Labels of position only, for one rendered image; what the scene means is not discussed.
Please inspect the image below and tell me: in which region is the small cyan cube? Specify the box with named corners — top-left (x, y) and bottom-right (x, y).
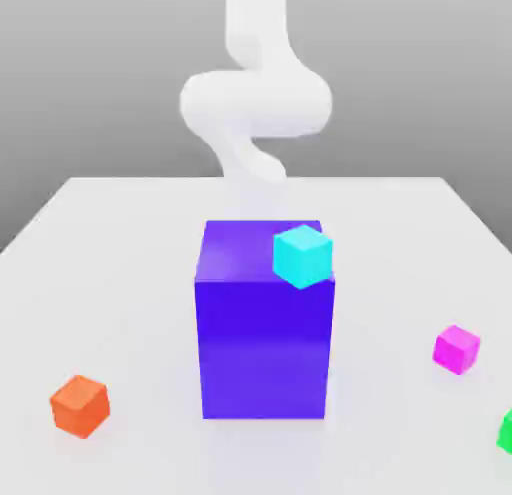
top-left (272, 223), bottom-right (334, 291)

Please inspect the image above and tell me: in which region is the small magenta cube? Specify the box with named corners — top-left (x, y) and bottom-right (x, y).
top-left (431, 324), bottom-right (482, 376)

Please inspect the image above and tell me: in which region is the small orange cube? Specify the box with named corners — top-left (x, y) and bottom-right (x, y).
top-left (49, 374), bottom-right (112, 440)

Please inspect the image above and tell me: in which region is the small green cube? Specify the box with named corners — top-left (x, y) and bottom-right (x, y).
top-left (496, 409), bottom-right (512, 455)

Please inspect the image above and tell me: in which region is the large purple box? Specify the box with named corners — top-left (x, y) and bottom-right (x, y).
top-left (193, 219), bottom-right (336, 421)

